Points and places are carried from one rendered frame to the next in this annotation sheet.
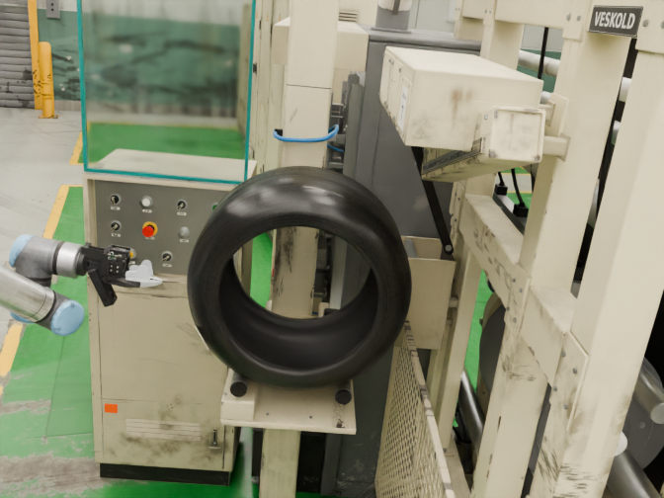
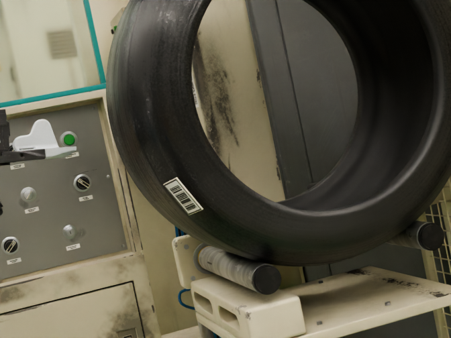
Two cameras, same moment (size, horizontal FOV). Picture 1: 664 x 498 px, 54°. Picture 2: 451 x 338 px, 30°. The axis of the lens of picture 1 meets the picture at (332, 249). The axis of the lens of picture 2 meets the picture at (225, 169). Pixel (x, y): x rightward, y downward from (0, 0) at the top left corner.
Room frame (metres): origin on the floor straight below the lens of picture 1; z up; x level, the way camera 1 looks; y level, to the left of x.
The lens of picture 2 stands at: (0.29, 0.52, 1.14)
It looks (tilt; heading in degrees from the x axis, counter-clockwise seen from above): 3 degrees down; 347
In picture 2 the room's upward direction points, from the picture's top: 12 degrees counter-clockwise
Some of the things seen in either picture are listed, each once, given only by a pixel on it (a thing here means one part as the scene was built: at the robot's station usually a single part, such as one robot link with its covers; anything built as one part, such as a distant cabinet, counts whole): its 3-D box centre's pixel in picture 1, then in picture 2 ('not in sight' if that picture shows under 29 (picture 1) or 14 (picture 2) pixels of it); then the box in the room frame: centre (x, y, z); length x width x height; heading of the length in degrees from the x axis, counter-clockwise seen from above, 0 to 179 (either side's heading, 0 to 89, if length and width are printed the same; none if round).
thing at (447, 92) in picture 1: (444, 93); not in sight; (1.56, -0.22, 1.71); 0.61 x 0.25 x 0.15; 3
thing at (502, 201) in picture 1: (517, 225); not in sight; (1.90, -0.55, 1.30); 0.83 x 0.13 x 0.08; 3
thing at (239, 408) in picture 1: (244, 375); (241, 304); (1.67, 0.22, 0.84); 0.36 x 0.09 x 0.06; 3
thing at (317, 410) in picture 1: (291, 389); (321, 305); (1.67, 0.08, 0.80); 0.37 x 0.36 x 0.02; 93
